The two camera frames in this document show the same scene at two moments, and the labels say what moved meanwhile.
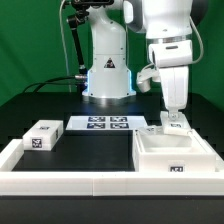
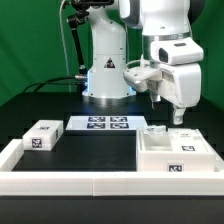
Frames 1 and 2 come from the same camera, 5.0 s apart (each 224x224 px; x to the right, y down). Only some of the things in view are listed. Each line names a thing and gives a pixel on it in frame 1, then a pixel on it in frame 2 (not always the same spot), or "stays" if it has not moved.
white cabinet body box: (165, 153) stays
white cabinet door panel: (181, 126) → (188, 141)
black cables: (48, 82) stays
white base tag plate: (106, 123) stays
